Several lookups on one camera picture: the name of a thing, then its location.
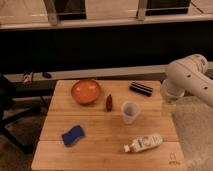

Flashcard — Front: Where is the orange bowl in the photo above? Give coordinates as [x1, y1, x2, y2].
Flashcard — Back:
[71, 79, 101, 105]

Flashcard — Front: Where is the white ceramic cup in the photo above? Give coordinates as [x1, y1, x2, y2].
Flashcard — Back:
[121, 101, 140, 124]

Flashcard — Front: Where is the black striped case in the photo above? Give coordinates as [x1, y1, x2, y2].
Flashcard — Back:
[129, 82, 153, 96]

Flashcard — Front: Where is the striped item on ledge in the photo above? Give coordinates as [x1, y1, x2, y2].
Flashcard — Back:
[22, 71, 34, 84]

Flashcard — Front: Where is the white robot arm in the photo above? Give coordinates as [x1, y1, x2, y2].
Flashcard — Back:
[160, 54, 213, 116]

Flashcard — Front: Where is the blue sponge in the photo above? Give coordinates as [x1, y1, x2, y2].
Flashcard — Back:
[61, 125, 85, 146]

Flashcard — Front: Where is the white lotion bottle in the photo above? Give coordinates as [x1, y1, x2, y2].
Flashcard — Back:
[124, 133, 163, 153]

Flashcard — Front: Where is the small black object on ledge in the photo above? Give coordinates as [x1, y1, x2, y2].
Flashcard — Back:
[42, 72, 52, 79]

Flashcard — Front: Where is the small red-brown bottle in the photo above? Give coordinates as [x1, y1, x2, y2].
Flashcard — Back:
[106, 94, 112, 112]

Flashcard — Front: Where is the black office chair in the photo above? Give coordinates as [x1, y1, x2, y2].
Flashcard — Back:
[0, 74, 42, 154]

